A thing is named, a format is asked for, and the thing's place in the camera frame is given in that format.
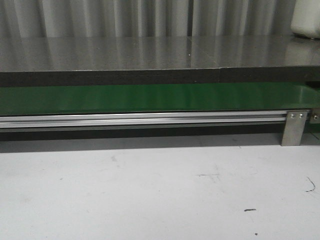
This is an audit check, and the dark raised platform slab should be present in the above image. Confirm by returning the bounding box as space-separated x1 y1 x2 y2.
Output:
0 35 320 87

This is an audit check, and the green conveyor belt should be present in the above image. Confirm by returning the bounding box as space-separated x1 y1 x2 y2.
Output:
0 82 320 116

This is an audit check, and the aluminium conveyor side rail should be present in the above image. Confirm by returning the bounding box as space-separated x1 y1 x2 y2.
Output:
0 110 287 129

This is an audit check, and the grey pleated curtain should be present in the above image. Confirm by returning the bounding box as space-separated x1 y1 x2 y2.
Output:
0 0 295 38

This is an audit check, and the steel conveyor support bracket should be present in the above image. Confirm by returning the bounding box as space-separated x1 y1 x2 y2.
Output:
281 110 309 147

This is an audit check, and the steel end bracket with bolt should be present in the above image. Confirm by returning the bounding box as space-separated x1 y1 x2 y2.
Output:
309 107 320 124

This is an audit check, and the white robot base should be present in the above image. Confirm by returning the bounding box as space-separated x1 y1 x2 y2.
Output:
290 0 320 39

